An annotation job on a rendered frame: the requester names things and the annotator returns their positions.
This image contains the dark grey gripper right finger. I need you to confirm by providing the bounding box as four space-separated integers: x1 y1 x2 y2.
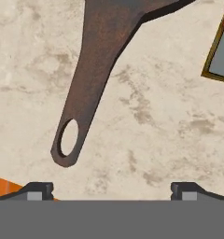
170 181 224 202

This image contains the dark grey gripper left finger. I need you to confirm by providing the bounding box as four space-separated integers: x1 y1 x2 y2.
0 181 55 202

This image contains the dark brown cast-iron pan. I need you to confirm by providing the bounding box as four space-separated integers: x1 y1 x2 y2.
49 0 197 168

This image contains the grey sink with brass rim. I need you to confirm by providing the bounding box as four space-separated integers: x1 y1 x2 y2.
201 5 224 84

